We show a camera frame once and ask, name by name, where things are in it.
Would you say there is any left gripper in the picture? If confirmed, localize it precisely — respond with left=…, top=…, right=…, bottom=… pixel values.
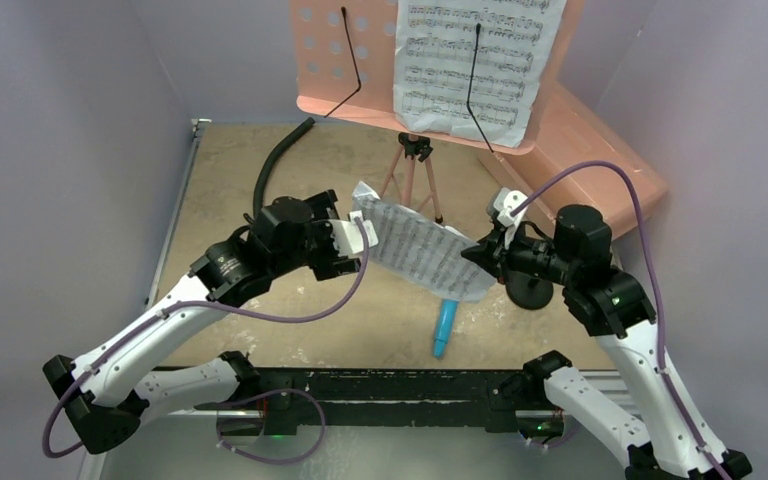
left=271, top=193, right=362, bottom=278

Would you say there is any black round microphone stand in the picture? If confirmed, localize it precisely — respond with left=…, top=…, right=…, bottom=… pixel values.
left=505, top=272, right=554, bottom=311

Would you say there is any white paper sheet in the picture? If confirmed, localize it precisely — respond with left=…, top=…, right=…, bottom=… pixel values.
left=352, top=181, right=496, bottom=302

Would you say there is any pink perforated music stand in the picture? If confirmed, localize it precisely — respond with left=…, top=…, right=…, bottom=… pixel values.
left=290, top=1, right=583, bottom=206

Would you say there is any printed sheet music page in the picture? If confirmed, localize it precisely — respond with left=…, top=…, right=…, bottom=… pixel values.
left=393, top=1, right=567, bottom=148

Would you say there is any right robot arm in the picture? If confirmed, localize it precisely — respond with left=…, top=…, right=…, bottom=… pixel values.
left=462, top=204, right=753, bottom=479

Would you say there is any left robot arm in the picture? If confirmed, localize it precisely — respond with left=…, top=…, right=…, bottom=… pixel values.
left=43, top=190, right=377, bottom=454

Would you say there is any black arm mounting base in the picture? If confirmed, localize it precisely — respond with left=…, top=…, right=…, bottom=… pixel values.
left=217, top=367, right=577, bottom=439

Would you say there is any black foam tube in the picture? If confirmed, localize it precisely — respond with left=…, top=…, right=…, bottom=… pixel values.
left=252, top=117, right=316, bottom=214

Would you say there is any blue toy microphone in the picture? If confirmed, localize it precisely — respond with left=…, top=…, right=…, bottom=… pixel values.
left=432, top=299, right=459, bottom=359

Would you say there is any pink plastic storage box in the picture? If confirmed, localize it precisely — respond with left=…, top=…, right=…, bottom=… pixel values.
left=476, top=79, right=670, bottom=240

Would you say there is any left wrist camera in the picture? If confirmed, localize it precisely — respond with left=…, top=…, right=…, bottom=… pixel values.
left=329, top=210, right=379, bottom=256

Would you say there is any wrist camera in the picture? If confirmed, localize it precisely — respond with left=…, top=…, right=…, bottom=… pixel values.
left=329, top=210, right=379, bottom=256
left=486, top=187, right=528, bottom=228

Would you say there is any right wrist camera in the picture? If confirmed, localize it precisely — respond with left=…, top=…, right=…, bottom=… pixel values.
left=486, top=187, right=528, bottom=228

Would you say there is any aluminium frame rail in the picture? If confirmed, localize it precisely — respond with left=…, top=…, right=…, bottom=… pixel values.
left=77, top=291, right=701, bottom=480

